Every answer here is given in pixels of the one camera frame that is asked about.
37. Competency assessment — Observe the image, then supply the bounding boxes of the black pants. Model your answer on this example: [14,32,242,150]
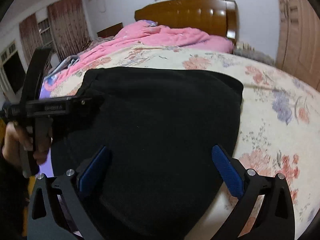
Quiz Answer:
[51,67,244,239]

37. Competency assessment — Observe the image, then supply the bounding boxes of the person left hand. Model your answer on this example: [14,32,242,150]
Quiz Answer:
[2,122,52,167]

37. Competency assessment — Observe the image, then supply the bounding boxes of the floral bed sheet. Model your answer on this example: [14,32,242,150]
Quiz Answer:
[49,44,319,239]

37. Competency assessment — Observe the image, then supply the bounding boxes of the patterned curtain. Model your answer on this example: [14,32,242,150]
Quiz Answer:
[19,0,91,63]

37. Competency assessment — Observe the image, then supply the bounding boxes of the wooden nightstand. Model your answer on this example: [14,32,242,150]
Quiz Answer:
[97,22,123,38]

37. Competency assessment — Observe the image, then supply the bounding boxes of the pink quilt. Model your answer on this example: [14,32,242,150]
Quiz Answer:
[43,20,234,91]

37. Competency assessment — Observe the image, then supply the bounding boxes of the small bedside table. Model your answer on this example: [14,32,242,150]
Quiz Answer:
[233,42,275,66]

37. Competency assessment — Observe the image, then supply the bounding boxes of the wooden wardrobe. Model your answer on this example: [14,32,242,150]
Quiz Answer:
[276,0,320,90]

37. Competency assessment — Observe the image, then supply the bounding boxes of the wooden headboard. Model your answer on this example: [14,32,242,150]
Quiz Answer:
[135,0,239,43]

